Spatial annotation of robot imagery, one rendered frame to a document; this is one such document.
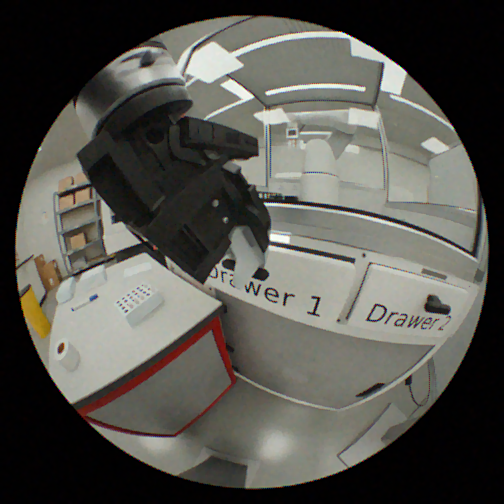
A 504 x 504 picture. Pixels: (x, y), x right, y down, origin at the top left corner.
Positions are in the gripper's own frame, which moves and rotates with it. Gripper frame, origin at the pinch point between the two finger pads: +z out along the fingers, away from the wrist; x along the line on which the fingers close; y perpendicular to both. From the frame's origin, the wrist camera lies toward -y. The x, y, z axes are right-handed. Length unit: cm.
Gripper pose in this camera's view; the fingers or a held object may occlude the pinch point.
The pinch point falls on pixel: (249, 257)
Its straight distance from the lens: 20.1
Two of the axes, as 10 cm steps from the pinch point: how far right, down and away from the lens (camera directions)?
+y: -4.3, 7.9, -4.2
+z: 3.1, 5.7, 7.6
